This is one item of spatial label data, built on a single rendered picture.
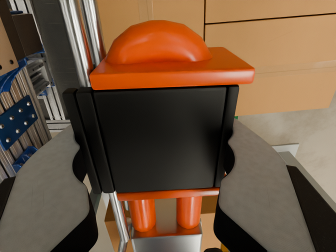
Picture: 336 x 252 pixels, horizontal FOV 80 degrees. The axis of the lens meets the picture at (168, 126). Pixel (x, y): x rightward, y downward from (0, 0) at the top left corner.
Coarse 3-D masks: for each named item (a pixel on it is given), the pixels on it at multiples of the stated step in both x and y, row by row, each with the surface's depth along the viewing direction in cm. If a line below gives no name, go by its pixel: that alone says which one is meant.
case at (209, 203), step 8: (208, 200) 70; (216, 200) 70; (208, 208) 67; (112, 216) 66; (128, 216) 66; (200, 216) 66; (208, 216) 66; (112, 224) 66; (208, 224) 69; (112, 232) 68; (208, 232) 72; (112, 240) 71; (128, 240) 71; (208, 240) 74; (216, 240) 75; (128, 248) 74
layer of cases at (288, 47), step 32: (128, 0) 68; (160, 0) 68; (192, 0) 69; (224, 0) 69; (256, 0) 70; (288, 0) 70; (320, 0) 71; (224, 32) 75; (256, 32) 75; (288, 32) 76; (320, 32) 77; (256, 64) 82; (288, 64) 83; (320, 64) 83; (256, 96) 89; (288, 96) 90; (320, 96) 91
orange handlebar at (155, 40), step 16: (128, 32) 10; (144, 32) 9; (160, 32) 9; (176, 32) 9; (192, 32) 10; (112, 48) 10; (128, 48) 10; (144, 48) 10; (160, 48) 10; (176, 48) 10; (192, 48) 10; (144, 208) 16; (176, 208) 17; (192, 208) 16; (144, 224) 17; (192, 224) 17
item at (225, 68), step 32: (128, 64) 10; (160, 64) 10; (192, 64) 10; (224, 64) 9; (96, 96) 9; (128, 96) 9; (160, 96) 9; (192, 96) 9; (224, 96) 10; (128, 128) 10; (160, 128) 10; (192, 128) 10; (224, 128) 10; (128, 160) 11; (160, 160) 11; (192, 160) 11; (128, 192) 13; (160, 192) 13; (192, 192) 13
